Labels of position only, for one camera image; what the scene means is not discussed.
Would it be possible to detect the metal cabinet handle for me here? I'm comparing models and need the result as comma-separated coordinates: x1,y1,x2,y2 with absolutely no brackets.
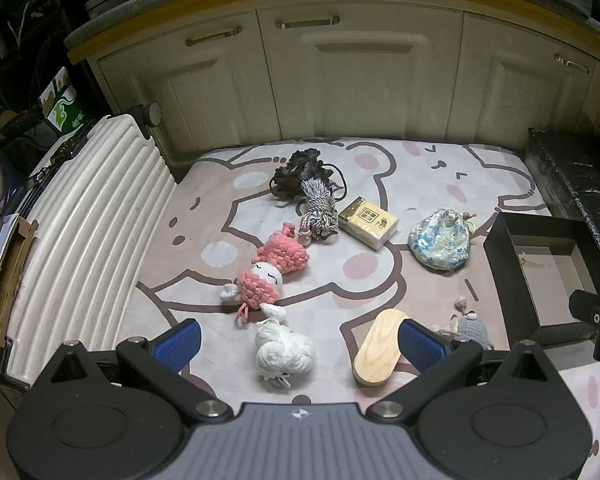
185,26,243,48
554,54,592,75
275,15,342,31

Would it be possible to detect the black cardboard box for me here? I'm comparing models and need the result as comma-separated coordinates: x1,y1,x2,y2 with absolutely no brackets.
483,211,600,348

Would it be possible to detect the black wrapped long package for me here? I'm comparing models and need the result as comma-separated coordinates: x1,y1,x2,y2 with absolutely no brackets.
522,127,600,277

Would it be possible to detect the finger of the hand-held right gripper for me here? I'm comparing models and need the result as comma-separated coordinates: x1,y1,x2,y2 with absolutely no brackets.
569,290,600,324

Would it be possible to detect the white ribbed radiator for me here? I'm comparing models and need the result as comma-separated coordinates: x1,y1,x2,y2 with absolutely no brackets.
0,102,177,393

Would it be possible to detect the cream wooden cabinet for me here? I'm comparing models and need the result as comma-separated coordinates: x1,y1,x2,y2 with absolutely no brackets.
87,7,600,171

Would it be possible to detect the bear printed blanket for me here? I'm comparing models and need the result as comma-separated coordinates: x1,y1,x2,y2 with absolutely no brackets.
120,137,600,480

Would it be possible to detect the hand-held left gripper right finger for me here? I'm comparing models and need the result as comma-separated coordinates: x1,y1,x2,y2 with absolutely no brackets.
366,319,566,423

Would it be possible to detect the blue floral drawstring pouch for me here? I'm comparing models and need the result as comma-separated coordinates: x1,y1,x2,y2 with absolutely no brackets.
408,209,478,272

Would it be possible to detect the pink crochet doll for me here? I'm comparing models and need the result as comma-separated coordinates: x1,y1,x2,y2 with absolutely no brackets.
220,224,312,329

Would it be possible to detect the green white printed box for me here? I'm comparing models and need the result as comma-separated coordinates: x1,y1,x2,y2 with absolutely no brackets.
39,66,98,136

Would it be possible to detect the brown cardboard box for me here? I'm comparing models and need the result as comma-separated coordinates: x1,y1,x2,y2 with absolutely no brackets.
0,214,39,348

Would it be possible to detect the yellow tissue pack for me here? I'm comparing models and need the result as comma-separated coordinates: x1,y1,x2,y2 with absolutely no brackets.
337,196,400,252

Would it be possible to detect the grey crochet doll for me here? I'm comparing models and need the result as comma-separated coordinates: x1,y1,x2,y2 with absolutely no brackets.
432,295,494,351

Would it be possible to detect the oval wooden block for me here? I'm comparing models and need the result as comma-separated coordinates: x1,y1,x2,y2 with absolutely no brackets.
352,309,422,387

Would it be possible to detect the silver blue rope bundle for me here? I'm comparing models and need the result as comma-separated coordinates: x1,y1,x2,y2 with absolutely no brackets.
298,177,341,247

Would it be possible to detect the white yarn ball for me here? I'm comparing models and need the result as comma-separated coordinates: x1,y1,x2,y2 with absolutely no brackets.
254,316,317,391

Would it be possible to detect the brown blue crochet pouch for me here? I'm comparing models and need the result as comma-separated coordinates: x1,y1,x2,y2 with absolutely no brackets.
269,149,349,204

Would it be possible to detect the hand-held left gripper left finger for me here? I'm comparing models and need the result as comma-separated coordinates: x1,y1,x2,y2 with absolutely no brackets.
34,319,233,423

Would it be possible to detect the white round pot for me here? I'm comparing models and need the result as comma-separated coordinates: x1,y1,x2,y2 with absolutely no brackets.
84,0,131,20

